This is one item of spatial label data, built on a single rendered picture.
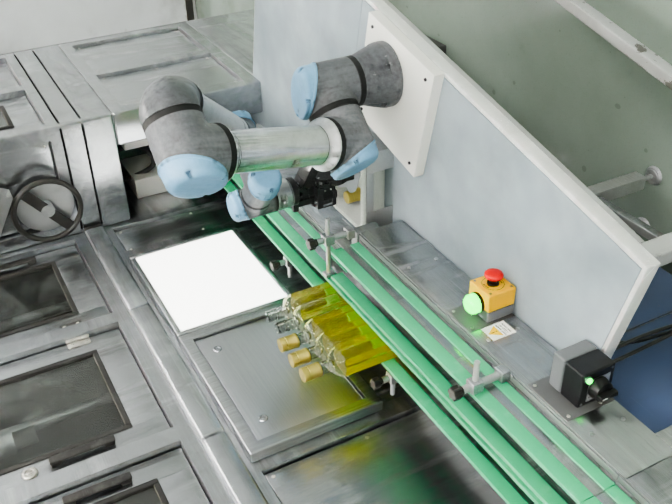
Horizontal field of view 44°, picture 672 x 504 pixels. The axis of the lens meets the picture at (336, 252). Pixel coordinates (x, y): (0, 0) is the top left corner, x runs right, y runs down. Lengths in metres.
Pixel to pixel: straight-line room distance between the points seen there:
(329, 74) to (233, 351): 0.75
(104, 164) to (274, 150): 1.11
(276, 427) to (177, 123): 0.76
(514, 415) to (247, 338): 0.83
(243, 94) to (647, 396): 1.62
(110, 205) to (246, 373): 0.90
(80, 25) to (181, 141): 3.97
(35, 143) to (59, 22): 2.87
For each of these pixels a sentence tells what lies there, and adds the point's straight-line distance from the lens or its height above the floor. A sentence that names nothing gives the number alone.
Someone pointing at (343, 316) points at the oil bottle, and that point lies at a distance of 2.00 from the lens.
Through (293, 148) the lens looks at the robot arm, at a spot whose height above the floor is 1.11.
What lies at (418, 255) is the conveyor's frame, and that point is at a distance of 1.98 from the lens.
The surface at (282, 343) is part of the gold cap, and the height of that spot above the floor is 1.16.
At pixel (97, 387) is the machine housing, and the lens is 2.20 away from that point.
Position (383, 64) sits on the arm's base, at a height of 0.81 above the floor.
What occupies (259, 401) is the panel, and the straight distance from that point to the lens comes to 2.01.
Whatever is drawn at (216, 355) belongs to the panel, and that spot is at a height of 1.26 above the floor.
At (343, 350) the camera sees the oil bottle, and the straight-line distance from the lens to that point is 1.90.
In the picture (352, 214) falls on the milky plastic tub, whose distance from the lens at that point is 2.19.
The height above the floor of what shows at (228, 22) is 0.62.
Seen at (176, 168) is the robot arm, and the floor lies 1.37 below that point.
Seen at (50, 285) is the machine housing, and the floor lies 1.55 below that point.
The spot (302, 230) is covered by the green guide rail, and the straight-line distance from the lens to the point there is 2.30.
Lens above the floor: 1.75
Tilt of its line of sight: 23 degrees down
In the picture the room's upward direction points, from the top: 108 degrees counter-clockwise
